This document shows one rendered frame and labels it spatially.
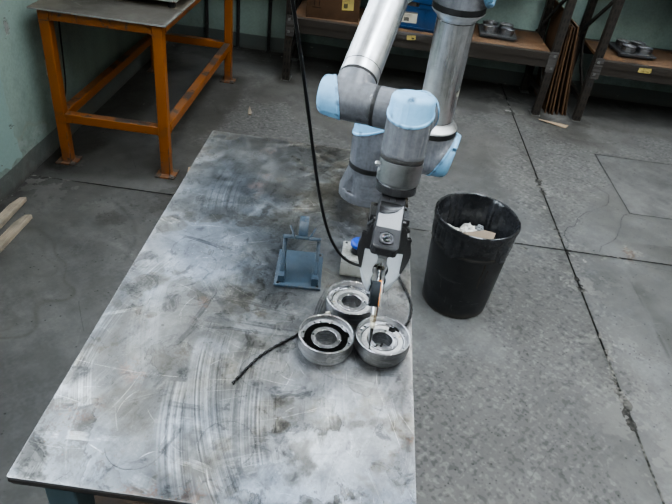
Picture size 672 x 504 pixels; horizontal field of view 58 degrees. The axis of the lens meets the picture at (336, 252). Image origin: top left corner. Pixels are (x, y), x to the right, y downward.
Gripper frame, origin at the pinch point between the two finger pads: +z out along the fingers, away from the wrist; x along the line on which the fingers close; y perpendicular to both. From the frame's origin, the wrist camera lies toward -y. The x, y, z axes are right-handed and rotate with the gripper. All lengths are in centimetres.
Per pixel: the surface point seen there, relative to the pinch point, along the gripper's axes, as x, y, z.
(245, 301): 25.0, 6.8, 12.1
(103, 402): 42, -23, 17
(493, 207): -51, 135, 31
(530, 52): -100, 345, -6
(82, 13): 137, 179, -11
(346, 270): 5.6, 19.7, 8.2
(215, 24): 134, 405, 18
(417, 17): -20, 352, -16
